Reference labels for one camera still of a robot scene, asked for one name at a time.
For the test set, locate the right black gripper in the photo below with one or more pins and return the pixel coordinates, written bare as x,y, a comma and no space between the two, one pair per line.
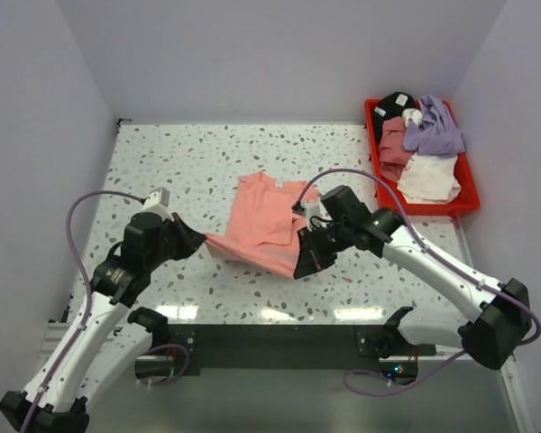
311,258

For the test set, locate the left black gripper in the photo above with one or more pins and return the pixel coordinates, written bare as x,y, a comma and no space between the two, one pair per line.
188,239

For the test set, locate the salmon pink t shirt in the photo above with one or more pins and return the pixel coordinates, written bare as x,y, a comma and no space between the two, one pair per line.
262,230

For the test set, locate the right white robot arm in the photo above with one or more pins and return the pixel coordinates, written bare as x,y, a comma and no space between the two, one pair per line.
495,314

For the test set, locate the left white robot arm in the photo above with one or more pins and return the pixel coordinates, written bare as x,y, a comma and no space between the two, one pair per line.
108,333

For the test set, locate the red plastic bin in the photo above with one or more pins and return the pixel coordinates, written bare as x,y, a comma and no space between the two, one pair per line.
466,202

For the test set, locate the dusty rose t shirt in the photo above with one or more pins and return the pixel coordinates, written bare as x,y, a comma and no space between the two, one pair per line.
393,158

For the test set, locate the white t shirt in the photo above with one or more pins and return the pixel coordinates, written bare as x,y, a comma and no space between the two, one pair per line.
429,180

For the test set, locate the black t shirt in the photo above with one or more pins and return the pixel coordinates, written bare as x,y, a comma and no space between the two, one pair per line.
389,107

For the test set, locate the lavender t shirt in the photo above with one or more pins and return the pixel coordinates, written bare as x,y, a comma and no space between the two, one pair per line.
436,134

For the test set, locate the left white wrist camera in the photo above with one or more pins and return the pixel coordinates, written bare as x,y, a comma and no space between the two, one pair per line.
157,202

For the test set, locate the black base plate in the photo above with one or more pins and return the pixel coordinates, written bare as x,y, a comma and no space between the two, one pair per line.
189,349

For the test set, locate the aluminium frame rail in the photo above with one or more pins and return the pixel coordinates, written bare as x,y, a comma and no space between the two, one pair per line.
109,332

